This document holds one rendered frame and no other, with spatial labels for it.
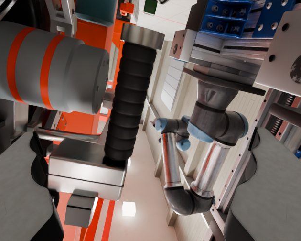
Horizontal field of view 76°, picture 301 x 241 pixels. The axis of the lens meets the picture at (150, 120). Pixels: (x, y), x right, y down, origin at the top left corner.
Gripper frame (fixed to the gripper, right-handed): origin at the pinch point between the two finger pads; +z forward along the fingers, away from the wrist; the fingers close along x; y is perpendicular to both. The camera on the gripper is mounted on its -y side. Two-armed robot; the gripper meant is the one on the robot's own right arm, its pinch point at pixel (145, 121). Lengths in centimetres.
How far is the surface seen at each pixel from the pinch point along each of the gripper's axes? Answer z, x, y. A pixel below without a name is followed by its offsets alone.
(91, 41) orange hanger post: 65, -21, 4
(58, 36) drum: 24.7, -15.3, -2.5
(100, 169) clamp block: 5.4, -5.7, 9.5
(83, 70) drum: 20.5, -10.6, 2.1
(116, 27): 258, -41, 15
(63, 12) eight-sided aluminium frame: 48, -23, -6
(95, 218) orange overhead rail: 144, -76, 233
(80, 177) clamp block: 5.2, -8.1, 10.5
